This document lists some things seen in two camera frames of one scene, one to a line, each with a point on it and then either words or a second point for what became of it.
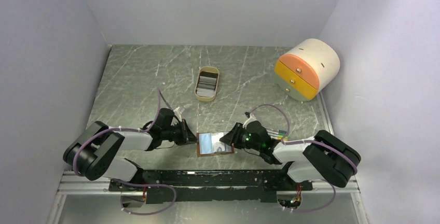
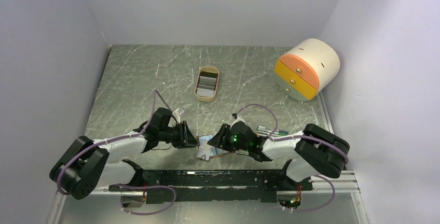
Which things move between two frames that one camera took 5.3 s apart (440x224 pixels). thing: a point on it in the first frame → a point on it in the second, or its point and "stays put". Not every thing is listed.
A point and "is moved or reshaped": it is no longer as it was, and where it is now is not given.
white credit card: x=217 y=145 is moved or reshaped
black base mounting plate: x=210 y=186 stays put
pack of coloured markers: x=276 y=134 stays put
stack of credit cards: x=206 y=84 stays put
